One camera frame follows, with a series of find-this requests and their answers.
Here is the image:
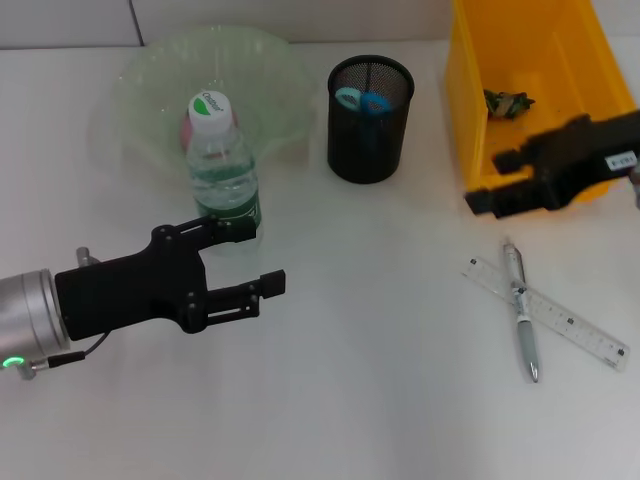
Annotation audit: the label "yellow plastic bin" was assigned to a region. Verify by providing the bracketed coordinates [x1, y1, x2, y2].
[443, 0, 640, 205]

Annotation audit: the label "pink toy peach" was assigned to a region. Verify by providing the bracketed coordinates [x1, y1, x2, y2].
[178, 112, 239, 149]

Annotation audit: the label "black mesh pen holder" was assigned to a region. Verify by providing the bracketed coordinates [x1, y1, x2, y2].
[326, 54, 416, 185]

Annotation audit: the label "grey ballpoint pen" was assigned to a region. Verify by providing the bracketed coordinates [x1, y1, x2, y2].
[502, 238, 542, 384]

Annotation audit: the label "blue-handled scissors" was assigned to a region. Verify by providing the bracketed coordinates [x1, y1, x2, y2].
[333, 87, 394, 151]

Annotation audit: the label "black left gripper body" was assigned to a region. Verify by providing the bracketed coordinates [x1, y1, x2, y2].
[53, 224, 211, 342]

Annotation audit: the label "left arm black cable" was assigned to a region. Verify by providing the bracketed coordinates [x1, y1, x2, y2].
[19, 332, 109, 381]

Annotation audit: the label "green translucent fruit bowl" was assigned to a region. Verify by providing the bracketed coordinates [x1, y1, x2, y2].
[112, 24, 321, 171]

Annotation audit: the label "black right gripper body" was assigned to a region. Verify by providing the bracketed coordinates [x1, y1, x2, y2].
[529, 112, 640, 211]

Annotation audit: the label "clear green-label water bottle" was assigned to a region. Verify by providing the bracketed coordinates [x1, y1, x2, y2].
[185, 89, 264, 254]

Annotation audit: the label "green plastic wrapper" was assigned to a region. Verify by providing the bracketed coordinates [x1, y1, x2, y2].
[482, 88, 536, 121]

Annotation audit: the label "transparent plastic ruler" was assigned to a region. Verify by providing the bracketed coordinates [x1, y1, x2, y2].
[462, 255, 631, 372]

